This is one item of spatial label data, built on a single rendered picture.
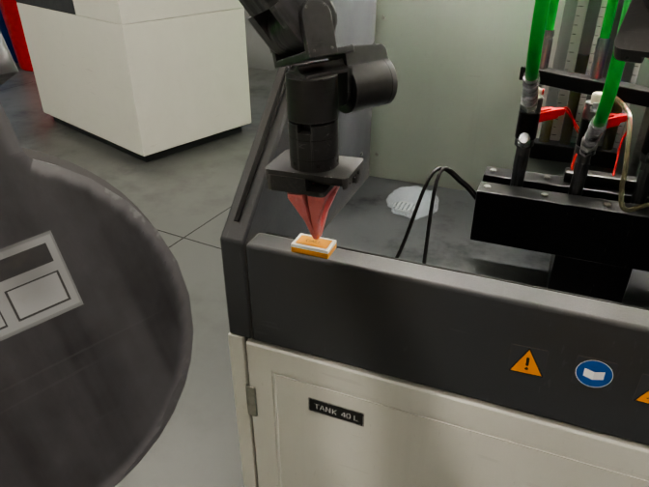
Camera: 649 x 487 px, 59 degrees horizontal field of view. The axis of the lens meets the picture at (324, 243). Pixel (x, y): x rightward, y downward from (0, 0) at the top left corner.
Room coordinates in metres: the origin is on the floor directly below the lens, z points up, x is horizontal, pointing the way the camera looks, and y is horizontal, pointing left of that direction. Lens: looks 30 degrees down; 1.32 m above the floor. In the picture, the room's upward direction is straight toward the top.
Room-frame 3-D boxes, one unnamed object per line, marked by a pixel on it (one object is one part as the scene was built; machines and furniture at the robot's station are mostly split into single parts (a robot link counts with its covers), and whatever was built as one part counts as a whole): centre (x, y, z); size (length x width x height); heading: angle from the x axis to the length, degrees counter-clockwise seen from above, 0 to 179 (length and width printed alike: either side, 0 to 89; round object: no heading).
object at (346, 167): (0.63, 0.01, 1.09); 0.10 x 0.07 x 0.07; 69
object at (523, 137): (0.76, -0.28, 1.00); 0.05 x 0.03 x 0.21; 158
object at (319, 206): (0.63, 0.02, 1.01); 0.07 x 0.07 x 0.09; 69
